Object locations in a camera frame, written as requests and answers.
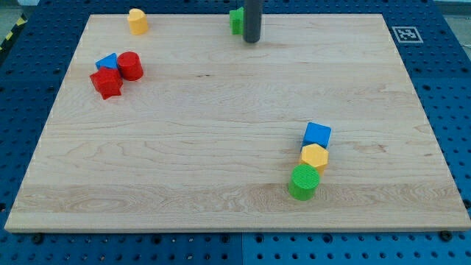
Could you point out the green cylinder block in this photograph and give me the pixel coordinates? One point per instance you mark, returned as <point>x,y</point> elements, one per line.
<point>304,182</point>

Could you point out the red star block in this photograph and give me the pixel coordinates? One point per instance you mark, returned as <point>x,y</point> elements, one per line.
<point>107,81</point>

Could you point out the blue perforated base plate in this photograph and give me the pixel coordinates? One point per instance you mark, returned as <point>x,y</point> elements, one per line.
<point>41,50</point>

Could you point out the yellow hexagon block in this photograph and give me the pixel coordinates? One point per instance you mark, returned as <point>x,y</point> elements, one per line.
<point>315,156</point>

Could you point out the blue triangle block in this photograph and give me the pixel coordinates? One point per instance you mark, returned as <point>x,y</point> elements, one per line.
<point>110,61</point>

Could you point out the white fiducial marker tag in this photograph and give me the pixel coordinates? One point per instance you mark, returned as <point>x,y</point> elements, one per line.
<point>407,34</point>

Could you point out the green star block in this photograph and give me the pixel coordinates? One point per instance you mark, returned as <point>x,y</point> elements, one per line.
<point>237,21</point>

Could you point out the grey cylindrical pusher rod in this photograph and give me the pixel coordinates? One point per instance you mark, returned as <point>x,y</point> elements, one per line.
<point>253,10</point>

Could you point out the blue cube block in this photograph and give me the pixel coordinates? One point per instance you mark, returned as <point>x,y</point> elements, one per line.
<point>316,134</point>

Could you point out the light wooden board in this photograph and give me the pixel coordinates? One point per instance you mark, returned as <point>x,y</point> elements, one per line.
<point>207,139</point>

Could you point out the red cylinder block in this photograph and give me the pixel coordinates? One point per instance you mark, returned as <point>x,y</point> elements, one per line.
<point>129,64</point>

